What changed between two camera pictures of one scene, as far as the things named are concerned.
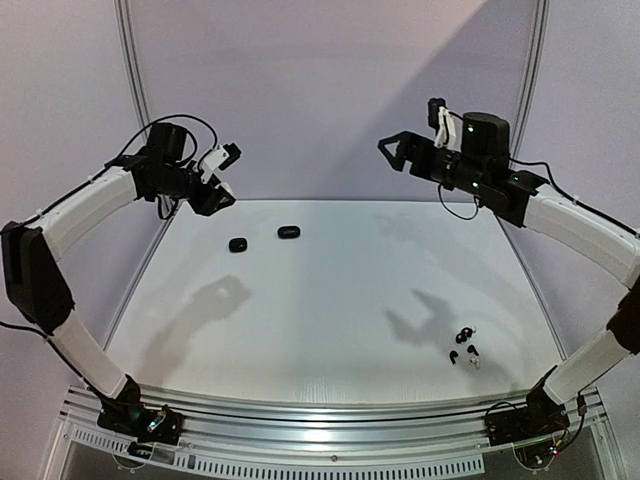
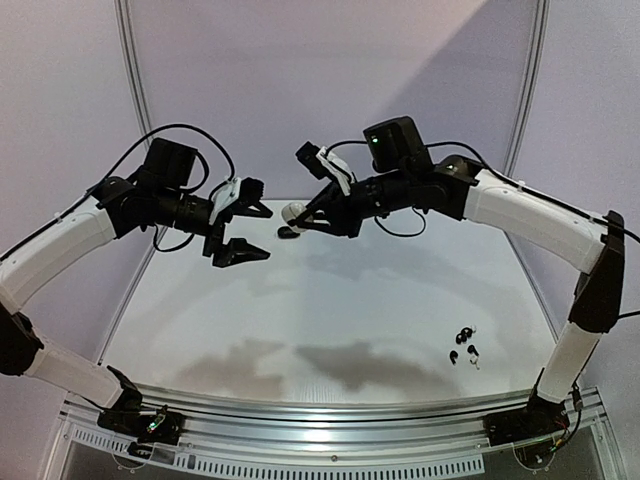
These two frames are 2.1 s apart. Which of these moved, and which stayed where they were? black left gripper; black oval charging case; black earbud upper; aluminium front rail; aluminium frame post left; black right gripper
Moved: black left gripper; black right gripper
Stayed: black earbud upper; aluminium frame post left; aluminium front rail; black oval charging case
